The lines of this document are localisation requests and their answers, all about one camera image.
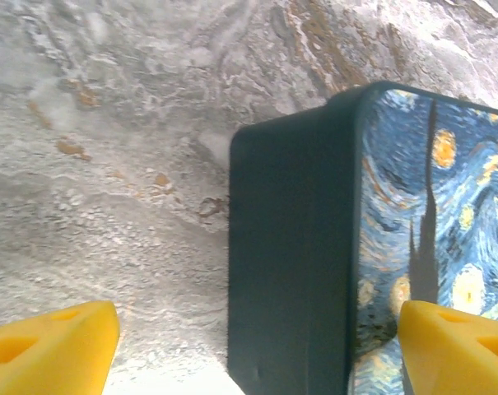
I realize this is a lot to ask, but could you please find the starry night print box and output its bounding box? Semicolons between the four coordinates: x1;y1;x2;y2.
226;81;498;395

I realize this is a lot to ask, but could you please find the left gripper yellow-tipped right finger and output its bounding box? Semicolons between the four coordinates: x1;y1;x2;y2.
398;300;498;395

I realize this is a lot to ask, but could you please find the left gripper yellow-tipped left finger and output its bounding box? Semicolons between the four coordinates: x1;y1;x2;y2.
0;300;121;395

